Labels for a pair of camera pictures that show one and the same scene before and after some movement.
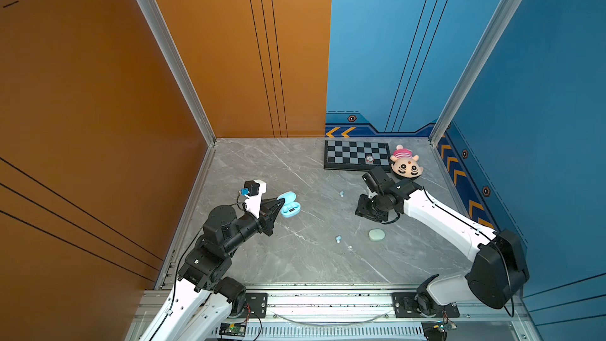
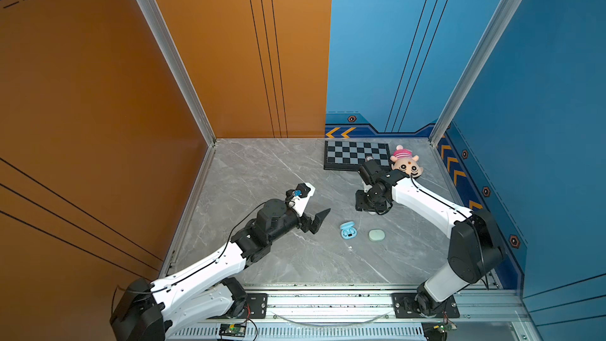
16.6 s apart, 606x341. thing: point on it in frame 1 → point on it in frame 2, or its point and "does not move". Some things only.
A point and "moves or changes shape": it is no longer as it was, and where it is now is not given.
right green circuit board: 445,327 does not move
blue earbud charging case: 290,208 moves or changes shape
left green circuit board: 233,329 does not move
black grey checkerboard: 352,155 does not move
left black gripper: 267,220 → 304,221
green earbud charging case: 376,234 does not move
